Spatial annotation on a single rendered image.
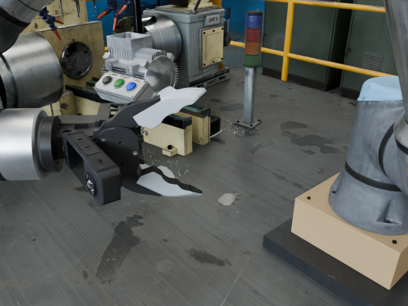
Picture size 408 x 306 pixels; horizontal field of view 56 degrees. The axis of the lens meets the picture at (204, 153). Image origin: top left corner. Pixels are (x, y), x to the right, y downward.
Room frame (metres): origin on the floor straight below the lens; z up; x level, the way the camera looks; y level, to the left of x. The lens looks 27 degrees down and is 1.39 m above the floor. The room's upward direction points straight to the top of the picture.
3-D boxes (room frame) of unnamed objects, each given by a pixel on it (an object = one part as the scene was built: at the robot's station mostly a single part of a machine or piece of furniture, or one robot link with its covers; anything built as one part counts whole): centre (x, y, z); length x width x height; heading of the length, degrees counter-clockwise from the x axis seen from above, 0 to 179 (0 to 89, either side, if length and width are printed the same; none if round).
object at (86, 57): (1.55, 0.51, 1.02); 0.15 x 0.02 x 0.15; 143
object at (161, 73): (1.34, 0.23, 1.02); 0.20 x 0.19 x 0.19; 53
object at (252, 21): (1.41, -0.18, 1.19); 0.06 x 0.06 x 0.04
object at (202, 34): (1.97, 0.08, 0.99); 0.35 x 0.31 x 0.37; 143
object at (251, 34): (1.41, -0.18, 1.14); 0.06 x 0.06 x 0.04
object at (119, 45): (1.37, 0.26, 1.11); 0.12 x 0.11 x 0.07; 53
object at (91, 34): (1.59, 0.56, 0.97); 0.30 x 0.11 x 0.34; 143
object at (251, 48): (1.41, -0.18, 1.10); 0.06 x 0.06 x 0.04
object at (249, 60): (1.41, -0.18, 1.05); 0.06 x 0.06 x 0.04
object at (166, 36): (1.76, 0.24, 1.04); 0.41 x 0.25 x 0.25; 143
